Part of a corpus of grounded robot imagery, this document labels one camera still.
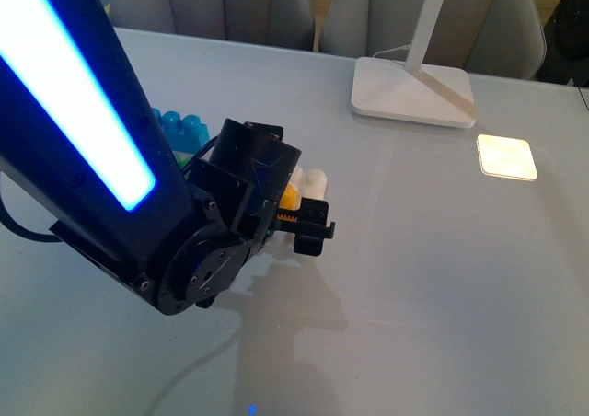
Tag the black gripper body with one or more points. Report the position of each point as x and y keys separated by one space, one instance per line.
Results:
x=246 y=173

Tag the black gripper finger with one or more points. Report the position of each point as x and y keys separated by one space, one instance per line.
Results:
x=309 y=225

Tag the yellow two-stud block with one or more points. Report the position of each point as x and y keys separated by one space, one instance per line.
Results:
x=290 y=200

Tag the black robot arm blue light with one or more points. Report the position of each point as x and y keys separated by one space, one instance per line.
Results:
x=78 y=135

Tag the green two-stud block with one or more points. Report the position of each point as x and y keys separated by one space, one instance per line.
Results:
x=185 y=162

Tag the blue three-stud block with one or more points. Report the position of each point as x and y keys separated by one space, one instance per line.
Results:
x=187 y=134

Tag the white desk lamp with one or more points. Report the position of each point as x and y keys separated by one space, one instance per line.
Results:
x=414 y=91

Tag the beige left chair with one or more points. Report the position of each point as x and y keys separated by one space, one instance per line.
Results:
x=279 y=23

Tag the beige chair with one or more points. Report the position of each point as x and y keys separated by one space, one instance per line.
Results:
x=279 y=23
x=490 y=37

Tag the beige right chair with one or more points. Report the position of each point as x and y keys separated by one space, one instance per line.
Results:
x=490 y=37

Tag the white studded base plate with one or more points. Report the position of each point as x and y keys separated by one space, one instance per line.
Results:
x=312 y=184

